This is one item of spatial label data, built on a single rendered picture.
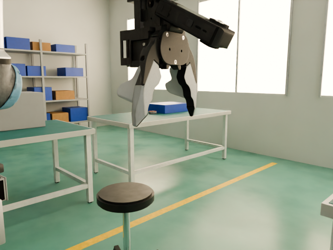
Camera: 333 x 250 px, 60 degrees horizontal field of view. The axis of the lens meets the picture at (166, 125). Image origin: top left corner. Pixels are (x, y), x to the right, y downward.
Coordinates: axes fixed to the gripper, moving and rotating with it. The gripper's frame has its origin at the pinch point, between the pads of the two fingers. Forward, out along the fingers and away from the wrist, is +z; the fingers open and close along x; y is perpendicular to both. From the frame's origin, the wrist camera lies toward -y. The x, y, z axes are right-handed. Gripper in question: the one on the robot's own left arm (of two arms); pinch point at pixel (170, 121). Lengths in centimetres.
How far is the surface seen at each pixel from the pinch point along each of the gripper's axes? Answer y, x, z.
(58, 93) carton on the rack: 533, -316, 23
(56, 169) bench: 272, -144, 97
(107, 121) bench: 230, -186, 41
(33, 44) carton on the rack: 540, -272, -75
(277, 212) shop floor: 45, -227, 115
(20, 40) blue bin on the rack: 541, -248, -80
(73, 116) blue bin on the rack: 527, -345, 76
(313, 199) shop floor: 24, -280, 115
